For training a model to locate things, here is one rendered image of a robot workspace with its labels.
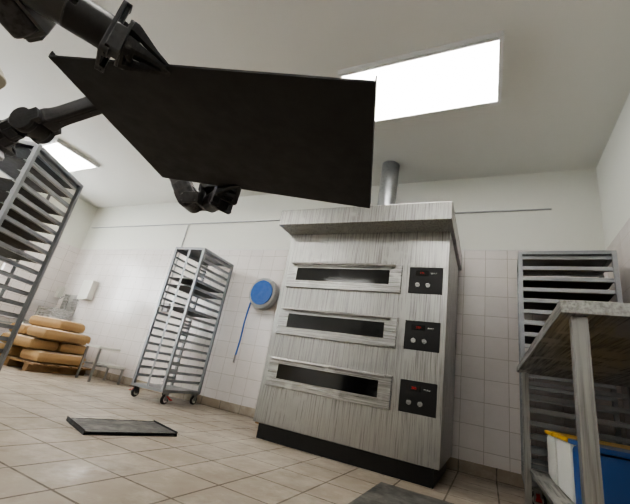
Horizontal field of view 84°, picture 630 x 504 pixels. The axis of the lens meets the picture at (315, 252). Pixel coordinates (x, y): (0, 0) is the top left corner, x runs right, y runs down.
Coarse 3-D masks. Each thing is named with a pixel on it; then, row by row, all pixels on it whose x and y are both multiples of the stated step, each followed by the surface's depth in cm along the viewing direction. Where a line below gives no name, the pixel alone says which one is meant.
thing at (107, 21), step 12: (84, 0) 52; (72, 12) 51; (84, 12) 52; (96, 12) 53; (108, 12) 54; (120, 12) 54; (72, 24) 52; (84, 24) 52; (96, 24) 53; (108, 24) 54; (84, 36) 54; (96, 36) 54; (108, 36) 53; (108, 48) 53; (96, 60) 55; (108, 60) 58
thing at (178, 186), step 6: (174, 180) 108; (180, 180) 108; (174, 186) 107; (180, 186) 107; (186, 186) 107; (192, 186) 109; (174, 192) 107; (180, 192) 107; (180, 204) 106; (186, 204) 106; (192, 204) 106; (192, 210) 110; (198, 210) 112
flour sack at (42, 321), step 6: (30, 318) 519; (36, 318) 515; (42, 318) 512; (48, 318) 509; (54, 318) 509; (36, 324) 513; (42, 324) 508; (48, 324) 504; (54, 324) 499; (60, 324) 498; (66, 324) 503; (72, 324) 512; (78, 324) 521; (66, 330) 507; (72, 330) 513; (78, 330) 521; (84, 330) 531
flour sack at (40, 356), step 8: (24, 352) 473; (32, 352) 469; (40, 352) 467; (48, 352) 477; (56, 352) 496; (32, 360) 465; (40, 360) 465; (48, 360) 474; (56, 360) 483; (64, 360) 493; (72, 360) 503; (80, 360) 514
